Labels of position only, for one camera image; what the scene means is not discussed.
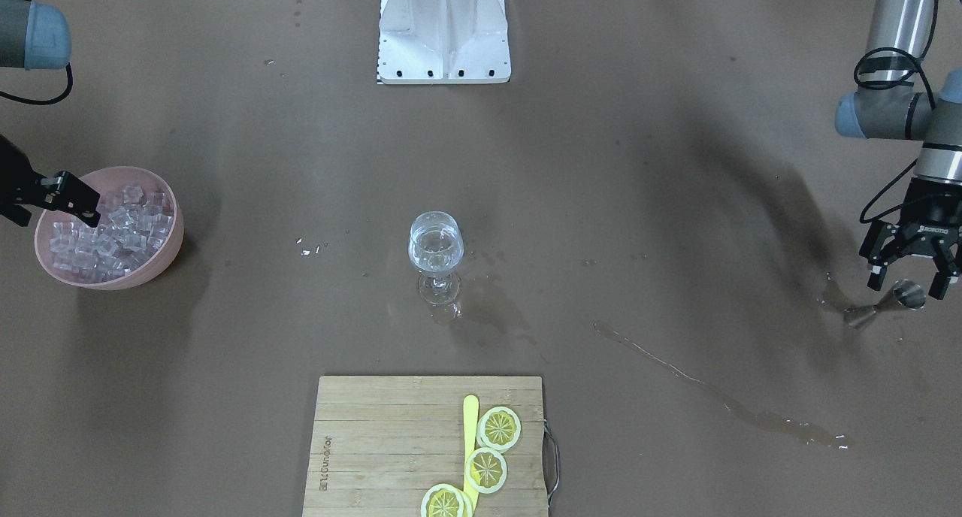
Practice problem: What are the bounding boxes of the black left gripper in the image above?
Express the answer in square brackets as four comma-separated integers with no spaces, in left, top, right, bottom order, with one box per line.
[859,178,961,299]

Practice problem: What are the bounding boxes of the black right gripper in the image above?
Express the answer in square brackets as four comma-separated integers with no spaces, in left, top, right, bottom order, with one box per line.
[1,135,101,227]

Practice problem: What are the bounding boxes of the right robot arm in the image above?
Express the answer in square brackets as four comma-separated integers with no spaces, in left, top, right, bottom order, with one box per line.
[1,0,101,227]

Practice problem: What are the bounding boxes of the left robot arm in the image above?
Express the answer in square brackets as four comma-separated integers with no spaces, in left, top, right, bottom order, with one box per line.
[835,0,961,299]

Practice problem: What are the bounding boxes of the pile of clear ice cubes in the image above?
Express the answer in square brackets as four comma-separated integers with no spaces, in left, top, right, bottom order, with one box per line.
[46,183,173,284]

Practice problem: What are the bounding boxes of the clear wine glass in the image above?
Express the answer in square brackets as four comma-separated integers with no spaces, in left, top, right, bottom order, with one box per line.
[408,211,464,306]

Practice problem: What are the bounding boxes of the pink bowl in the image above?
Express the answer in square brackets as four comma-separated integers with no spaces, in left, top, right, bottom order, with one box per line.
[34,165,183,290]

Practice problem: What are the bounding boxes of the bamboo cutting board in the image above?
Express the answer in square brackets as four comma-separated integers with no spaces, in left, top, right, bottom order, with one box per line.
[301,374,549,516]

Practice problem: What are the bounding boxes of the yellow lemon slice one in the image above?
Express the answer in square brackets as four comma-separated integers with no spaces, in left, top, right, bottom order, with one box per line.
[475,405,522,453]

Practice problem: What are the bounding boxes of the yellow plastic knife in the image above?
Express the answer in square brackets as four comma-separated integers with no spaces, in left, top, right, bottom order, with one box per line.
[461,394,479,516]

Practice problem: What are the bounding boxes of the yellow lemon slice two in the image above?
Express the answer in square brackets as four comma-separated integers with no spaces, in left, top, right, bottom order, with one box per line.
[464,446,508,495]

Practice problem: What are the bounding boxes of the yellow lemon slice three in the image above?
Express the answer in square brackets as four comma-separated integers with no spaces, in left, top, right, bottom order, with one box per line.
[419,483,473,517]

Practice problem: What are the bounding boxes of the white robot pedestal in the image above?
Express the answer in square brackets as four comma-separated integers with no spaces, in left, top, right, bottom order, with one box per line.
[376,0,512,85]

